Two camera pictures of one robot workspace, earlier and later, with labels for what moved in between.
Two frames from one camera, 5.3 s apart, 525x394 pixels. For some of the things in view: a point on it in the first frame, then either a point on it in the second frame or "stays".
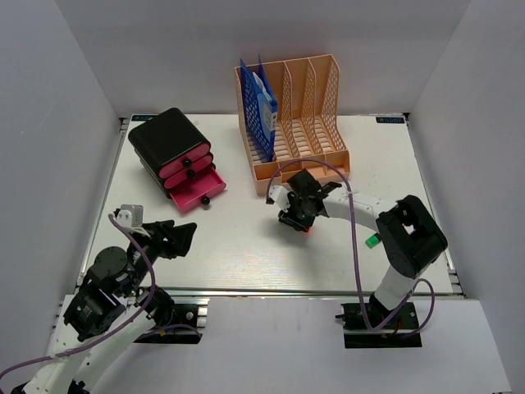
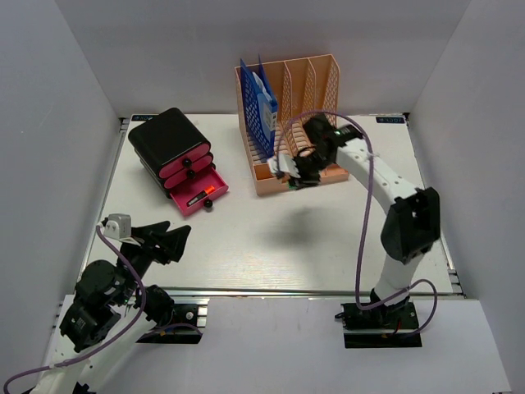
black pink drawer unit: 177,157 stays
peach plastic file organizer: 310,132 stays
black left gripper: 180,236 stays
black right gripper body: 299,214 → 309,167
